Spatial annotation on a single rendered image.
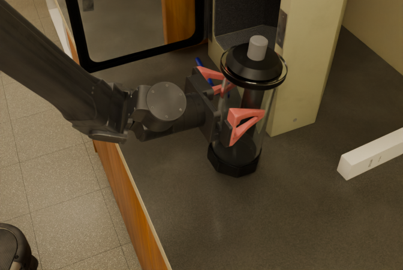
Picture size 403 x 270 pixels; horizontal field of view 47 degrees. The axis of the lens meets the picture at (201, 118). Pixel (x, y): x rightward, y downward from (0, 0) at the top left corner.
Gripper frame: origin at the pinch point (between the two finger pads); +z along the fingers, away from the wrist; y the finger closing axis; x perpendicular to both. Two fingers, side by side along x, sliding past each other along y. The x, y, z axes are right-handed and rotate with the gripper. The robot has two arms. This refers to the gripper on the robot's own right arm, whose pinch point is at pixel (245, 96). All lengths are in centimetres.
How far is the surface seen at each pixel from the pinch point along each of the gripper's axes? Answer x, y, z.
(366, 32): 13, 26, 55
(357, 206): 16.8, -17.9, 16.7
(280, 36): -6.8, 5.8, 9.3
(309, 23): -9.5, 4.3, 13.6
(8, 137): 120, 131, -37
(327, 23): -8.8, 4.2, 17.7
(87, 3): -2.1, 34.1, -17.3
